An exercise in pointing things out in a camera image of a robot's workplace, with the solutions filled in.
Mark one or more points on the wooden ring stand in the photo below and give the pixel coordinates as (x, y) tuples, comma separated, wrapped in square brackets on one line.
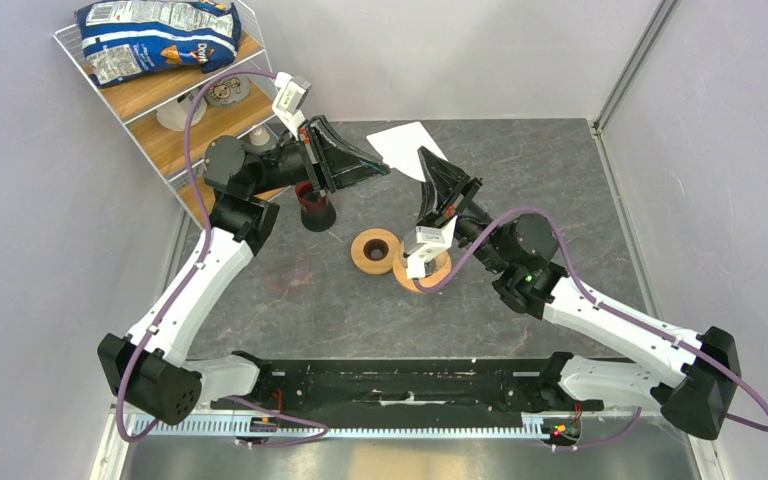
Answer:
[(436, 271), (373, 251)]

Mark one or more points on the white wire wooden shelf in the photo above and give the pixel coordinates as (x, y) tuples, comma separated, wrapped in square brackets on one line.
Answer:
[(134, 105)]

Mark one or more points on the white paper coffee filter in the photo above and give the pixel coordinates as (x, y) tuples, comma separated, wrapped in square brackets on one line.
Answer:
[(398, 146)]

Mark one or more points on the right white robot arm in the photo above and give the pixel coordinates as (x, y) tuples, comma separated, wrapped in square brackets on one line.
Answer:
[(689, 376)]

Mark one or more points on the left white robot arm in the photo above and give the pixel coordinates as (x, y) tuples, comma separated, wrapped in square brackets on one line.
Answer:
[(148, 368)]

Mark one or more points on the red black dripper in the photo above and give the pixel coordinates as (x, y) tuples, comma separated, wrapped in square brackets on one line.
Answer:
[(317, 213)]

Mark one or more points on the blue Doritos chip bag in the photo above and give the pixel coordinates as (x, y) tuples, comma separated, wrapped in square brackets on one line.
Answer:
[(125, 40)]

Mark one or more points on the white plastic jug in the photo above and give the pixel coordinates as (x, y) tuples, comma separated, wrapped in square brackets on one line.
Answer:
[(172, 115)]

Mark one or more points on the grey green bottle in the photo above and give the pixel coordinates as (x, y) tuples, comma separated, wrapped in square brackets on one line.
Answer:
[(261, 139)]

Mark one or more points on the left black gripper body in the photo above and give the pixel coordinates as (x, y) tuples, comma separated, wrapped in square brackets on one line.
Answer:
[(289, 164)]

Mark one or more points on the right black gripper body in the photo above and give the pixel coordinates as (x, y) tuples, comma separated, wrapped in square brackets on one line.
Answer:
[(472, 221)]

